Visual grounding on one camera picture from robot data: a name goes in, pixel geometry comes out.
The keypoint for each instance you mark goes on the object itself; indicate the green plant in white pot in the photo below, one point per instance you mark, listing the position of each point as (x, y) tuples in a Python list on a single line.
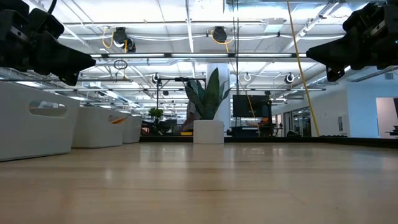
[(208, 132)]

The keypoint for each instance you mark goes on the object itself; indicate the person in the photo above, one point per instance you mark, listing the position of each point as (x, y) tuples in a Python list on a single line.
[(189, 119)]

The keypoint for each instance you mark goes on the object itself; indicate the small green background plant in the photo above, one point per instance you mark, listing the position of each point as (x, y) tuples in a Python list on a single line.
[(155, 112)]

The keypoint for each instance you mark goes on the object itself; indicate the black metal table frame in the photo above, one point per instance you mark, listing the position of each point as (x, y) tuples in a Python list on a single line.
[(357, 140)]

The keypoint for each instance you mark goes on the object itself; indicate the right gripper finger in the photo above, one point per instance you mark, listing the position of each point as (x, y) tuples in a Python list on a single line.
[(332, 53)]

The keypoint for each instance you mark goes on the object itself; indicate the black monitor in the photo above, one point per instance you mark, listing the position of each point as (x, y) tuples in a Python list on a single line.
[(250, 105)]

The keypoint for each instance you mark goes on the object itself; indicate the grey plastic bin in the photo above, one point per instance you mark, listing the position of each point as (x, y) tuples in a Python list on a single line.
[(31, 137), (133, 130), (93, 133)]

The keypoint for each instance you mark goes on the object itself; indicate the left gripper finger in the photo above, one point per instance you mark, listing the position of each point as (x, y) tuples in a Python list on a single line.
[(62, 59)]

